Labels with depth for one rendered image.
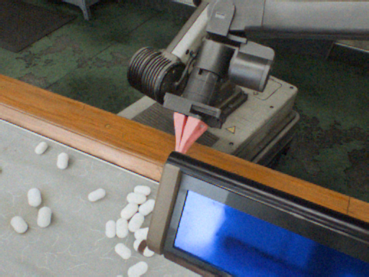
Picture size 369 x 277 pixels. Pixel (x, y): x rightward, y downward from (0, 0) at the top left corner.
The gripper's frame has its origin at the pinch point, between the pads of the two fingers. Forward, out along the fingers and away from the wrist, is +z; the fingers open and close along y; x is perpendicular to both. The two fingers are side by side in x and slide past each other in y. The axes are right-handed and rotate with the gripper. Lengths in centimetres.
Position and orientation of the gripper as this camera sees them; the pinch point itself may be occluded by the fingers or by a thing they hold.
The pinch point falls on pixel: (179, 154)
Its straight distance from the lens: 58.2
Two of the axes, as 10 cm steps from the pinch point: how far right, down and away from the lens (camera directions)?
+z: -3.4, 9.4, 0.0
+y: 9.0, 3.2, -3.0
